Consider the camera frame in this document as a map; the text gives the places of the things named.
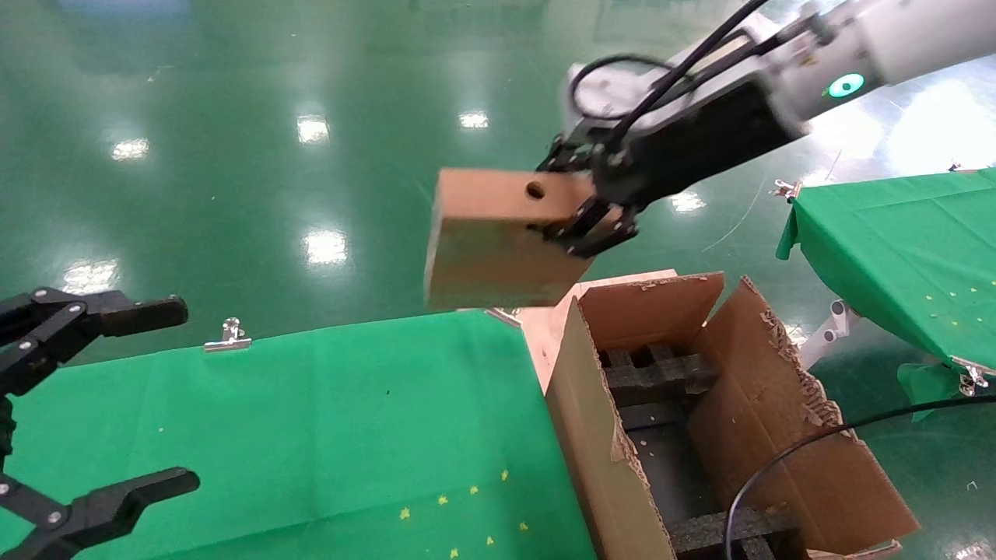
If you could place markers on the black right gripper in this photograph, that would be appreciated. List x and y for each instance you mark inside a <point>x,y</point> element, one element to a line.
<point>700,140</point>

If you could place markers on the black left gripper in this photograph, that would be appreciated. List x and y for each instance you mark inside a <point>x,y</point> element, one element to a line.
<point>5,428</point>

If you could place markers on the small brown cardboard box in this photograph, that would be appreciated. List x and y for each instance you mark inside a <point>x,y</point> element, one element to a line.
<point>482,249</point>

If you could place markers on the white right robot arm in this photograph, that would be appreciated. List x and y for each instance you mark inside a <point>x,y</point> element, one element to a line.
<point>910,39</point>

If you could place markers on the large open brown carton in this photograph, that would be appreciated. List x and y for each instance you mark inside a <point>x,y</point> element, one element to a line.
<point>591,435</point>

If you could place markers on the large green table cloth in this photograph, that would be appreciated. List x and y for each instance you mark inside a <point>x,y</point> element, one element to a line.
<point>272,420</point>

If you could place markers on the black notched foam insert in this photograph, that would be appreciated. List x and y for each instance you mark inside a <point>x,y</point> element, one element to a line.
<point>700,537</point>
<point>661,377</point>

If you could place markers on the white metal table leg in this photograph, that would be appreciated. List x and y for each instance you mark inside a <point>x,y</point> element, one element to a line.
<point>829,330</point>

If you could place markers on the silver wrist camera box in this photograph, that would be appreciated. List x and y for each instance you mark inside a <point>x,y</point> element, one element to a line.
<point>615,89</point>

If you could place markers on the silver camera mount bracket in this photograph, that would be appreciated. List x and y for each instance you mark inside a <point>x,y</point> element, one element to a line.
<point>731,50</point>

